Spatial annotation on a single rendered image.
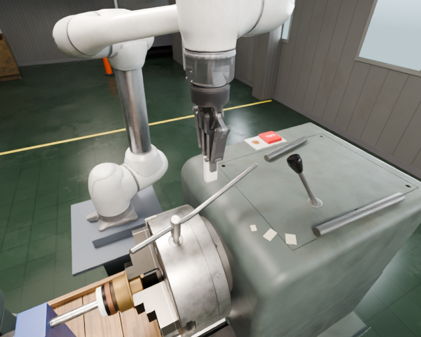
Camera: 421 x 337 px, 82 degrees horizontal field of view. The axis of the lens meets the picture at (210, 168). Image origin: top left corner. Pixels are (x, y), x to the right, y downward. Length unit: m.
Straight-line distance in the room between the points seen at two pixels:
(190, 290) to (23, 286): 1.85
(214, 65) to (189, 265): 0.41
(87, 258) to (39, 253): 1.23
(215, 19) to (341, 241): 0.50
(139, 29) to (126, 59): 0.29
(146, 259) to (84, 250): 0.64
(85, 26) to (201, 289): 0.69
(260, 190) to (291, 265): 0.22
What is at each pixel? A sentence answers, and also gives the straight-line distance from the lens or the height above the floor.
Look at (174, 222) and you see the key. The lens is 0.50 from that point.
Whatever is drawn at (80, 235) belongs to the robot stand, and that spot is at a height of 0.75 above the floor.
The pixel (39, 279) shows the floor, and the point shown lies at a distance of 2.30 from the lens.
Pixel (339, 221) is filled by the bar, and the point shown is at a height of 1.28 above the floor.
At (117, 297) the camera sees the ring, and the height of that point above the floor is 1.11.
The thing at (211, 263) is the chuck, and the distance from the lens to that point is 0.58.
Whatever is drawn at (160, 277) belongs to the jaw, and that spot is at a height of 1.05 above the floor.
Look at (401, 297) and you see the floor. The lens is 2.28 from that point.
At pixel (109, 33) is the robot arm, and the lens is 0.70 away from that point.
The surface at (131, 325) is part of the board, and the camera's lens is 0.90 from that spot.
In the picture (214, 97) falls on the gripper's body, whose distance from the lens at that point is 0.45.
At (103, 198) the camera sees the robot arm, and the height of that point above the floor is 0.98.
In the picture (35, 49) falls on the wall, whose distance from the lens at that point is 8.53.
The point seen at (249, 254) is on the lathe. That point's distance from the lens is 0.56.
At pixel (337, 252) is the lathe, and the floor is 1.24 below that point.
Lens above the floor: 1.70
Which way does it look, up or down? 37 degrees down
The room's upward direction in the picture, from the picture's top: straight up
